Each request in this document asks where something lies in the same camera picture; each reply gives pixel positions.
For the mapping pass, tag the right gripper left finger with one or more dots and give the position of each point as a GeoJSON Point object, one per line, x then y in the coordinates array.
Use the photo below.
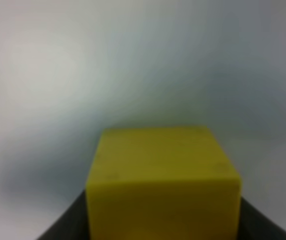
{"type": "Point", "coordinates": [72, 225]}

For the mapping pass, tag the yellow block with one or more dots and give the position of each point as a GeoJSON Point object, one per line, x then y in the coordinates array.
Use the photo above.
{"type": "Point", "coordinates": [162, 183]}

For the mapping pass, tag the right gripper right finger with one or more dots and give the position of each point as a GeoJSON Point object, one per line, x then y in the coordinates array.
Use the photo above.
{"type": "Point", "coordinates": [253, 225]}

